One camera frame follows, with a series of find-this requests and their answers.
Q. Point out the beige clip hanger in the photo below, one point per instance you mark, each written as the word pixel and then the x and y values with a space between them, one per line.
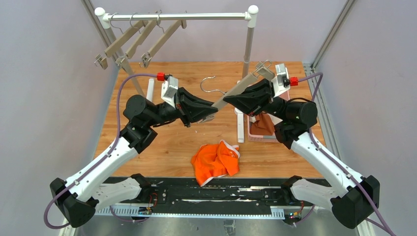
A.
pixel 147 56
pixel 138 40
pixel 106 21
pixel 261 70

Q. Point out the empty beige clip hanger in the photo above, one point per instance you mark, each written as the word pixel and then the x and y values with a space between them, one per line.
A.
pixel 138 40

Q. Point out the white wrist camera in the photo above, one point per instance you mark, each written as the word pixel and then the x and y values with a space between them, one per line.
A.
pixel 281 82
pixel 169 88

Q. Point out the white clothes rack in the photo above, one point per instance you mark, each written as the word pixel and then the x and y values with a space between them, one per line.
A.
pixel 250 16

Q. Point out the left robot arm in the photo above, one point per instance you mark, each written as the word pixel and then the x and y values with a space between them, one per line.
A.
pixel 79 197

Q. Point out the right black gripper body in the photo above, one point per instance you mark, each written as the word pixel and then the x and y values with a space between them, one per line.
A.
pixel 270 96

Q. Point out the orange underwear white trim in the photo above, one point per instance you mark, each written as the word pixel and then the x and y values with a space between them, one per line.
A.
pixel 215 160

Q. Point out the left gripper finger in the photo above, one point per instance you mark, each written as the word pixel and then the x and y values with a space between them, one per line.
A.
pixel 195 113
pixel 185 96

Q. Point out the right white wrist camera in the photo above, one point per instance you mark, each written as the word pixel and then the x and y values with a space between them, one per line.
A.
pixel 281 82

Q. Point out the pink plastic basket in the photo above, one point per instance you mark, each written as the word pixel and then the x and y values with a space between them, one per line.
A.
pixel 255 137

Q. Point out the brown underwear white waistband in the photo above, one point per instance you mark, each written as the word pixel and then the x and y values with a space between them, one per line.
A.
pixel 261 125

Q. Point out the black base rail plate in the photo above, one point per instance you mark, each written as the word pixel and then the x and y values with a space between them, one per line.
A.
pixel 224 198

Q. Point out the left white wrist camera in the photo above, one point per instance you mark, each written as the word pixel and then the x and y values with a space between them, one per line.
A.
pixel 169 88

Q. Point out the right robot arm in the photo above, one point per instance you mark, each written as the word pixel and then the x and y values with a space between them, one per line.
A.
pixel 350 196

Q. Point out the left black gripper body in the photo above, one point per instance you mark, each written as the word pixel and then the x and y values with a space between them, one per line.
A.
pixel 182 108

